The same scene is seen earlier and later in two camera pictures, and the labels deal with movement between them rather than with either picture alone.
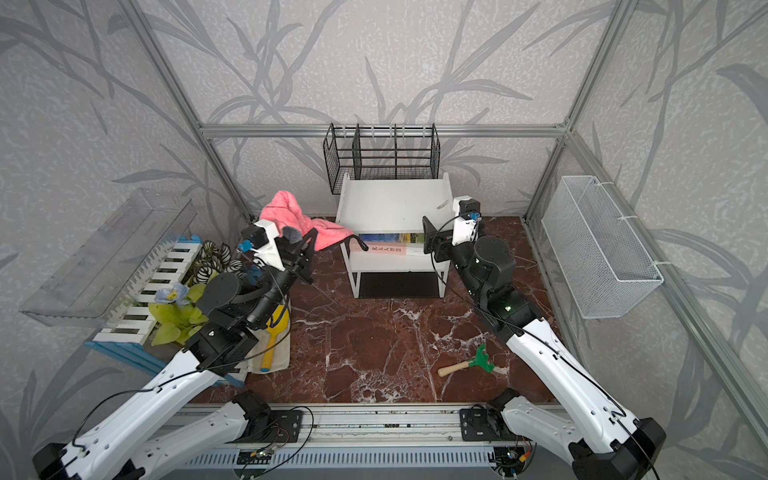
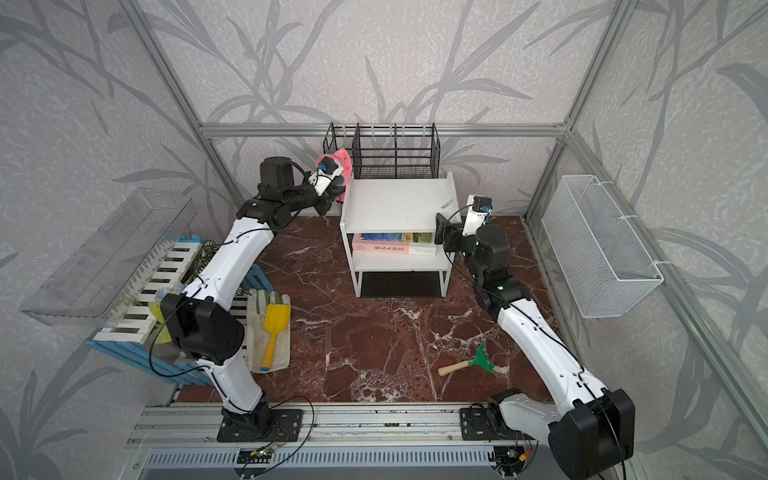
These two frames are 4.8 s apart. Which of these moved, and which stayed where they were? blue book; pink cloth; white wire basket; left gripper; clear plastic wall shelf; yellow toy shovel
Moved: left gripper; pink cloth
Stayed: blue book; white wire basket; yellow toy shovel; clear plastic wall shelf
